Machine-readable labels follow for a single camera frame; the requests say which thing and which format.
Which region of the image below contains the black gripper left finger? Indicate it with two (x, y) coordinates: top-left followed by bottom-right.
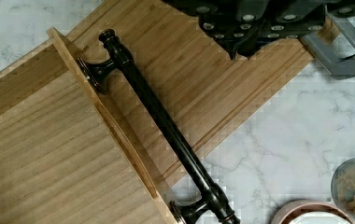
(163, 0), (261, 60)

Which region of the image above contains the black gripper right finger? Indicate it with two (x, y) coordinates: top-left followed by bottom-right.
(236, 0), (355, 60)

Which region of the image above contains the black metal drawer handle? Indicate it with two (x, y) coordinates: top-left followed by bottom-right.
(78, 29), (240, 224)

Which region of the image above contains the bamboo cutting board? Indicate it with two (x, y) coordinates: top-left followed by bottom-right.
(65, 0), (342, 189)

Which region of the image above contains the grey metal clamp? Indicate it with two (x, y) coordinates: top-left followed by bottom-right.
(301, 12), (355, 80)

